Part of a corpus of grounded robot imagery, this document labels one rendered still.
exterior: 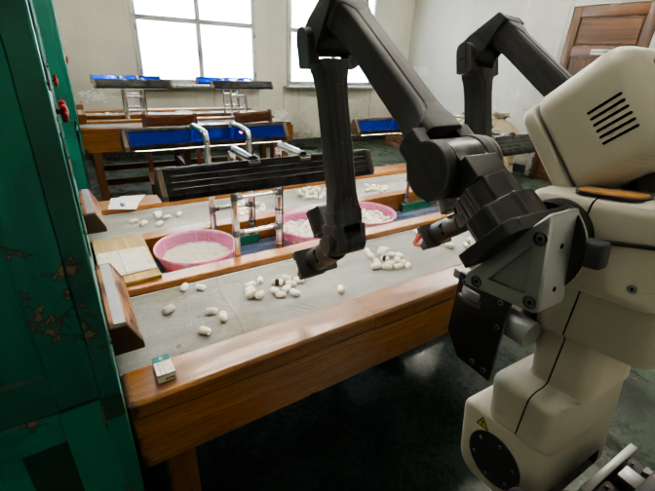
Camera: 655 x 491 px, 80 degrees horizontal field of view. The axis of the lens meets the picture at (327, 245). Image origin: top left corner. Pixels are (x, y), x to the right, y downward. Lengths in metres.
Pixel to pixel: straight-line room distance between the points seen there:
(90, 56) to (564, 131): 5.70
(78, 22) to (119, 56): 0.51
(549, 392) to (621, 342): 0.15
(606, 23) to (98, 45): 5.86
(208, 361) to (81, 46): 5.34
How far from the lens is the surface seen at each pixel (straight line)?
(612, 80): 0.58
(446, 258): 1.45
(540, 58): 0.98
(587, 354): 0.70
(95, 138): 3.72
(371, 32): 0.69
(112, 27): 6.01
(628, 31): 5.75
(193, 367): 0.90
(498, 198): 0.49
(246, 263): 1.26
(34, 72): 0.58
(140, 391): 0.88
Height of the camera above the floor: 1.36
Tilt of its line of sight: 26 degrees down
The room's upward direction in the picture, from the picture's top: 3 degrees clockwise
